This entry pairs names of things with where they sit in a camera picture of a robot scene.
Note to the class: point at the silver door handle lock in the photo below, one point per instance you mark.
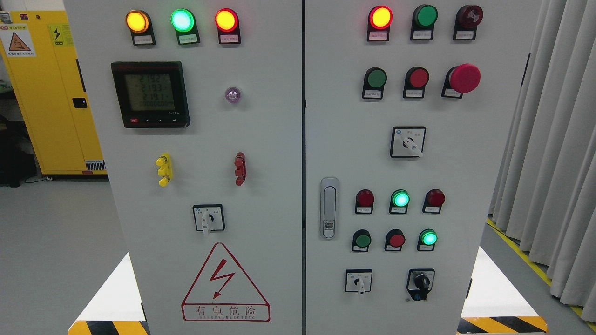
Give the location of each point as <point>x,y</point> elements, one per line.
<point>328,201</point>

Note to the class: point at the lit green push button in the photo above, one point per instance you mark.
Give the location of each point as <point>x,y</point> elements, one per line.
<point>427,240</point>

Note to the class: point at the red indicator light top right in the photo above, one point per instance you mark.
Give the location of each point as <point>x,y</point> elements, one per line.
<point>378,24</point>

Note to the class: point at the green push button lower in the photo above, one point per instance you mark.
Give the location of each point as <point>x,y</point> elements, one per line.
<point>361,241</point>

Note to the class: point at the dark red buzzer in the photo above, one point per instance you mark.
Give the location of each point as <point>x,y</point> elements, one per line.
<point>466,21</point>

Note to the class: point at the red indicator light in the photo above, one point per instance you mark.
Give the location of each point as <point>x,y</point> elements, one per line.
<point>228,27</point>
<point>378,24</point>

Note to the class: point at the red emergency stop button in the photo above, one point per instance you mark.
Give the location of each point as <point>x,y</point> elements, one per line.
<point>460,80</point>

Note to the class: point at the green push button upper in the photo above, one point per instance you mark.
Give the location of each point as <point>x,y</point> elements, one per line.
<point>374,82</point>

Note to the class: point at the yellow terminal connector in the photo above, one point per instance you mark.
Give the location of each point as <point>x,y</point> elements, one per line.
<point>164,164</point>

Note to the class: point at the dark red indicator right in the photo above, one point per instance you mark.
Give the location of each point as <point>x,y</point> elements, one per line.
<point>433,201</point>

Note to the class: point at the red terminal connector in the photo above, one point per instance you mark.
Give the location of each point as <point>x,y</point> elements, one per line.
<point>241,171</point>

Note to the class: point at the small clear lamp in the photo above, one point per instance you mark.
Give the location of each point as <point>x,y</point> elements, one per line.
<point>233,95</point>

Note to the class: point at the red indicator light top left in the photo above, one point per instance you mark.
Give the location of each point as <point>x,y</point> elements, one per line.
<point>228,27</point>

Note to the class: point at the yellow safety cabinet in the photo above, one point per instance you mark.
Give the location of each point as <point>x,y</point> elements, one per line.
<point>41,59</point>

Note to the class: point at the red push button upper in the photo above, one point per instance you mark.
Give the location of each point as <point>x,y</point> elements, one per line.
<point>415,83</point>

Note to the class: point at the black digital power meter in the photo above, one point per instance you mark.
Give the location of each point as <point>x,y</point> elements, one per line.
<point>151,94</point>

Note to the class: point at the green indicator light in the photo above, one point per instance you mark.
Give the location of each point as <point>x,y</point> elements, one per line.
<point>423,20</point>
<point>184,24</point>

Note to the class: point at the green indicator light top right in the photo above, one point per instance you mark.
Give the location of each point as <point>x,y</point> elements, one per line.
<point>423,20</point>

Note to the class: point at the amber indicator light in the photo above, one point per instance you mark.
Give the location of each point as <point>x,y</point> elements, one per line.
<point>140,26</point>

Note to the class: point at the dark red indicator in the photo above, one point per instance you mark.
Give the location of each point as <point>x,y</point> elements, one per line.
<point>433,201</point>
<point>364,202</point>

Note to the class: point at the grey electrical control cabinet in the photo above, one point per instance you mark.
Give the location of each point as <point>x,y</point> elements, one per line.
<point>300,68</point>

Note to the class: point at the white rotary selector upper right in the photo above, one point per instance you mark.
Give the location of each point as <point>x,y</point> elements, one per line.
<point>407,142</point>

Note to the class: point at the grey curtain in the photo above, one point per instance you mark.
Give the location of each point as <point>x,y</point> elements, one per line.
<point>545,195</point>

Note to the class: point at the black knob selector switch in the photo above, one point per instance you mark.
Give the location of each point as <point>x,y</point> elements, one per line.
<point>420,283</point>

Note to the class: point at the green indicator light top left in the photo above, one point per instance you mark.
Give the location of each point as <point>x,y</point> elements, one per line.
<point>184,24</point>

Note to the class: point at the white rotary selector lower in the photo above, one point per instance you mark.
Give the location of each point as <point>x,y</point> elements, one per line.
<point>358,280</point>

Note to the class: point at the white rotary selector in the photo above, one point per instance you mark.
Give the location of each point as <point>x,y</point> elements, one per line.
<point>407,142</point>
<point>358,280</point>

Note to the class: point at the red push button lower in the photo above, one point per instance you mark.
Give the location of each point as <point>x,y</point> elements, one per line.
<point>395,240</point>

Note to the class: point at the red electric danger sticker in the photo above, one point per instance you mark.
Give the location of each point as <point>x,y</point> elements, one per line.
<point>223,292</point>

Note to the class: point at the red push button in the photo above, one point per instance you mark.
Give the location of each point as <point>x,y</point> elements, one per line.
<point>395,240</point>
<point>415,83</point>

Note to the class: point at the white rotary light switch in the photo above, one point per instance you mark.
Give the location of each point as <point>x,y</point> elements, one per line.
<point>209,218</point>

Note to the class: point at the lit green indicator middle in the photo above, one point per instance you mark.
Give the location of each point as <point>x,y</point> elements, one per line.
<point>399,202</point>

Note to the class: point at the dark red indicator left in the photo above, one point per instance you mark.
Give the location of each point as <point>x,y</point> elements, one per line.
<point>364,202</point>

